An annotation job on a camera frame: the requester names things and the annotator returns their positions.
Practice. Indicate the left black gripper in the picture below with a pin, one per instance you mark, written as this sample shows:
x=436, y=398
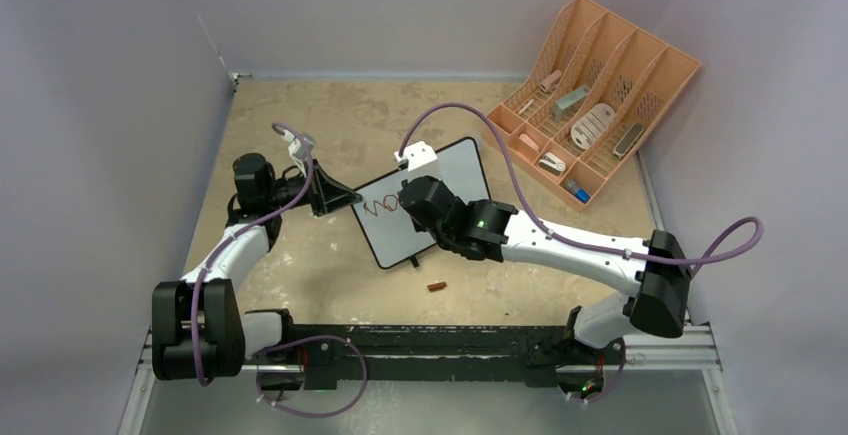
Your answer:
x=325, y=195

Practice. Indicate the black-framed whiteboard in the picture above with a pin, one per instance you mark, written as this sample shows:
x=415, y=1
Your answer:
x=387, y=227

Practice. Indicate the brown marker cap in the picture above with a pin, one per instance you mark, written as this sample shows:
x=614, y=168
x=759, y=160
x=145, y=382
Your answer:
x=436, y=286

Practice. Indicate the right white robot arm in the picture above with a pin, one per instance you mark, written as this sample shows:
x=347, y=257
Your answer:
x=650, y=290

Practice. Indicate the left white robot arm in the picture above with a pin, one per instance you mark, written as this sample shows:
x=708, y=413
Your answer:
x=198, y=331

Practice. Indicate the grey whiteboard eraser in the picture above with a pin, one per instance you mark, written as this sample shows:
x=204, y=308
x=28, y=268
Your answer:
x=628, y=140

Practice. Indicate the pink eraser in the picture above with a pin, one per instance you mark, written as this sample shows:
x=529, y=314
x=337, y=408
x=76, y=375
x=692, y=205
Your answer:
x=530, y=147

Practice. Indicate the small white pin item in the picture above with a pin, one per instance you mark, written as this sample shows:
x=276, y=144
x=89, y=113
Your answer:
x=525, y=107

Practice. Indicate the teal staple box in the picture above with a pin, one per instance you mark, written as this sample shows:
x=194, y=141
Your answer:
x=564, y=107

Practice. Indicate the blue small item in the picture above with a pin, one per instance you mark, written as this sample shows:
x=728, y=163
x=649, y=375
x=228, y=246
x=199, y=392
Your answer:
x=577, y=191

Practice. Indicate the pink stapler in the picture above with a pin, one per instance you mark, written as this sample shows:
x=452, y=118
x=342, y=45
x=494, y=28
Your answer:
x=550, y=82

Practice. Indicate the peach plastic desk organizer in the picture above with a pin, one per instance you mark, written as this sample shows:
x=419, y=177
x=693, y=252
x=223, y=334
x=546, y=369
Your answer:
x=636, y=73

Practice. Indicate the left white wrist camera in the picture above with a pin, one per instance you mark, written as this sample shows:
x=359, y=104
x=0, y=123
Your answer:
x=299, y=147

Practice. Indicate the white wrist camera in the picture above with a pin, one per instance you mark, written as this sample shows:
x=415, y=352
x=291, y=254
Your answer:
x=417, y=160
x=299, y=147

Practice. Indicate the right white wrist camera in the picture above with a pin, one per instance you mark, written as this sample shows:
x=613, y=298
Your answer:
x=417, y=160

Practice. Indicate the black aluminium base frame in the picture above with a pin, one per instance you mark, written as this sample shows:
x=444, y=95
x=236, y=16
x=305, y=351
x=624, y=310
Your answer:
x=322, y=355

